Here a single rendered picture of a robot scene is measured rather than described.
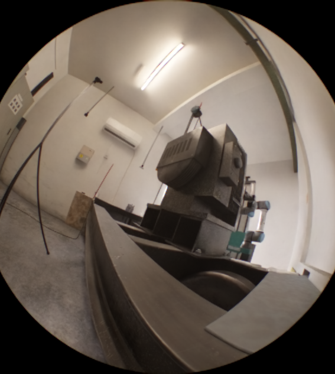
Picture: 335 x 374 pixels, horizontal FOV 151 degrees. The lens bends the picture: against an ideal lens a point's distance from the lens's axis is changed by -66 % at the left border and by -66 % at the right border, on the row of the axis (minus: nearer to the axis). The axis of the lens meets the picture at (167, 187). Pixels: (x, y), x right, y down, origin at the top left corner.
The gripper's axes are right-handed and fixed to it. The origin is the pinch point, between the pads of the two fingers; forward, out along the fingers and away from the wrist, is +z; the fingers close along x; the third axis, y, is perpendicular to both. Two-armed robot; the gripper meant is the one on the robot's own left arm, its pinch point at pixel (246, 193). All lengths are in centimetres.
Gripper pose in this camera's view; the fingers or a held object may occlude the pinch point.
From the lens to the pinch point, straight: 126.3
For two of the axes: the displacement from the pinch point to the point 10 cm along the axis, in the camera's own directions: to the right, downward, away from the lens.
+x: 5.7, -0.3, -8.2
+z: -7.5, -4.3, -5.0
